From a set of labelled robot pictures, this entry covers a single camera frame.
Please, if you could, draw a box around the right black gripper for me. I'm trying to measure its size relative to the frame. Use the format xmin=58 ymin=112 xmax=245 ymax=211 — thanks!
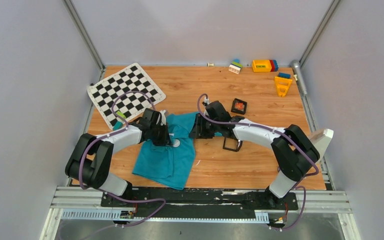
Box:
xmin=189 ymin=114 xmax=220 ymax=140

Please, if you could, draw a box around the round blue badge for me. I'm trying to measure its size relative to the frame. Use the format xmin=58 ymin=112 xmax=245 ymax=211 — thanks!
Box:
xmin=172 ymin=139 xmax=181 ymax=148

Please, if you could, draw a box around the black hinged display case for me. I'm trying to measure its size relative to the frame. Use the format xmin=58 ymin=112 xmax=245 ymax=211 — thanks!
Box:
xmin=231 ymin=98 xmax=248 ymax=115

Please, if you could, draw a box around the teal t-shirt garment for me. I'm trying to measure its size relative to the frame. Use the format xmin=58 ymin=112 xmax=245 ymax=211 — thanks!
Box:
xmin=131 ymin=111 xmax=224 ymax=191

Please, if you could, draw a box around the black square display case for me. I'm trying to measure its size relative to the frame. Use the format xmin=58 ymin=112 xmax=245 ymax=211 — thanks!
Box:
xmin=222 ymin=137 xmax=243 ymax=152

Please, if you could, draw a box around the orange brooch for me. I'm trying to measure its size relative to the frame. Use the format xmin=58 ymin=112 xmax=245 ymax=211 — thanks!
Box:
xmin=234 ymin=102 xmax=245 ymax=111

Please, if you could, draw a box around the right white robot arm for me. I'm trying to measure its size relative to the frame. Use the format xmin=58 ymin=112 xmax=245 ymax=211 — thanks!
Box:
xmin=189 ymin=101 xmax=321 ymax=209

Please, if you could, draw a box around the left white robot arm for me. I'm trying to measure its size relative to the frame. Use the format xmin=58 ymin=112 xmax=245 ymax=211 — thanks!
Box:
xmin=64 ymin=108 xmax=172 ymax=207

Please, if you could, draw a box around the teal block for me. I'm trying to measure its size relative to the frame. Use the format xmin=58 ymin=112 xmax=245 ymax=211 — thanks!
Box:
xmin=112 ymin=121 xmax=124 ymax=131

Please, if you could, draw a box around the lime green block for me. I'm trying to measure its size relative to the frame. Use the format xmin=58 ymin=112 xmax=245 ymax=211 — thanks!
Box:
xmin=115 ymin=111 xmax=126 ymax=119

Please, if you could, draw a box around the black white checkerboard mat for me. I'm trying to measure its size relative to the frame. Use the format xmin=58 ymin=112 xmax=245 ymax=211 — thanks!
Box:
xmin=86 ymin=62 xmax=166 ymax=130

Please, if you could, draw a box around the white green blue block stack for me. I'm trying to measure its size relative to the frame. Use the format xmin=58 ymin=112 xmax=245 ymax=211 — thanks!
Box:
xmin=228 ymin=58 xmax=243 ymax=75

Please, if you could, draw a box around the yellow toy box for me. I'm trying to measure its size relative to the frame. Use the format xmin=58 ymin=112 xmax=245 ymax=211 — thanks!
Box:
xmin=251 ymin=59 xmax=273 ymax=73

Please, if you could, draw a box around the yellow triangular toy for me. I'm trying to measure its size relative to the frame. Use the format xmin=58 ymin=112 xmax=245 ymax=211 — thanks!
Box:
xmin=274 ymin=76 xmax=293 ymax=97

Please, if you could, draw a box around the blue flat block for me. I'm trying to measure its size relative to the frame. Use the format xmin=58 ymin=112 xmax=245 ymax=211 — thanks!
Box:
xmin=277 ymin=72 xmax=291 ymax=79

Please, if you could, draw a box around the red blue block pair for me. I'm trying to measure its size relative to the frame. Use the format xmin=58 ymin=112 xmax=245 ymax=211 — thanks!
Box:
xmin=269 ymin=59 xmax=279 ymax=72

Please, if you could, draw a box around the grey metal cylinder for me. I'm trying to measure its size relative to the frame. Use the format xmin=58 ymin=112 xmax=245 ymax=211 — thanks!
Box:
xmin=290 ymin=60 xmax=308 ymax=96

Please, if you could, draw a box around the white tilted device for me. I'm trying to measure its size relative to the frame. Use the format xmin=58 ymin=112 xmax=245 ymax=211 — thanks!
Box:
xmin=309 ymin=128 xmax=334 ymax=158

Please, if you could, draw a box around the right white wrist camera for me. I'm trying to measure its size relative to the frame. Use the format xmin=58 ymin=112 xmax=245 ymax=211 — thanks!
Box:
xmin=202 ymin=96 xmax=211 ymax=107

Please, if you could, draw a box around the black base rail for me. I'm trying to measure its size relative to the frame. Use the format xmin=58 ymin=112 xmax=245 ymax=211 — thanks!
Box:
xmin=100 ymin=187 xmax=299 ymax=216

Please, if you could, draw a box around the white slotted cable duct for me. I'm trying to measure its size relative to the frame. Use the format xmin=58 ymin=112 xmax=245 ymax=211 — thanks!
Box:
xmin=61 ymin=205 xmax=270 ymax=224

